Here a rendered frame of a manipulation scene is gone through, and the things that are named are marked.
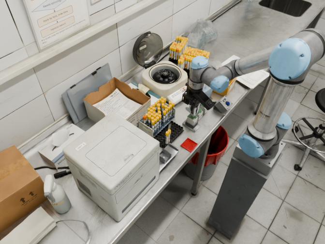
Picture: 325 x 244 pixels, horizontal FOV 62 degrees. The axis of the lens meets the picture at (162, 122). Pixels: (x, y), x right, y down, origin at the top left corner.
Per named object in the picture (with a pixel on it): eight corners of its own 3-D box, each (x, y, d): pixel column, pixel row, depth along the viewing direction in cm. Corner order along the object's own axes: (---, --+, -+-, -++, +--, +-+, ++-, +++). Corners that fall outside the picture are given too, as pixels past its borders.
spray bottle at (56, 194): (62, 222, 117) (45, 196, 99) (49, 209, 121) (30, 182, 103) (77, 208, 122) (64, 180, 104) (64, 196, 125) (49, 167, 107)
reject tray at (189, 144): (190, 152, 143) (190, 151, 143) (180, 145, 146) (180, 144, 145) (198, 144, 147) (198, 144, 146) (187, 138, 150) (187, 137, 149)
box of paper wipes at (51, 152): (56, 169, 134) (49, 154, 125) (41, 157, 139) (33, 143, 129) (89, 140, 147) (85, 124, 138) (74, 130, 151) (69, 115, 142)
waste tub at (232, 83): (226, 98, 172) (229, 85, 164) (207, 89, 177) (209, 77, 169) (234, 86, 179) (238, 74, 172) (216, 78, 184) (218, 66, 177)
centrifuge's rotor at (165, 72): (164, 93, 165) (164, 84, 160) (147, 81, 172) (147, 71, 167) (182, 82, 172) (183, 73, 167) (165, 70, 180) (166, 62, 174)
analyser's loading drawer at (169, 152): (152, 180, 129) (152, 175, 126) (142, 173, 132) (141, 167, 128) (178, 153, 140) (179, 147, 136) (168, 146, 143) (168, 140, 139)
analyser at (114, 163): (118, 223, 118) (110, 190, 95) (76, 187, 129) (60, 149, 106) (162, 175, 134) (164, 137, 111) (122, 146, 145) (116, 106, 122)
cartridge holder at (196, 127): (195, 132, 152) (196, 128, 150) (182, 124, 156) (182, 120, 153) (200, 126, 155) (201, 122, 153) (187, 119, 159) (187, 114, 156)
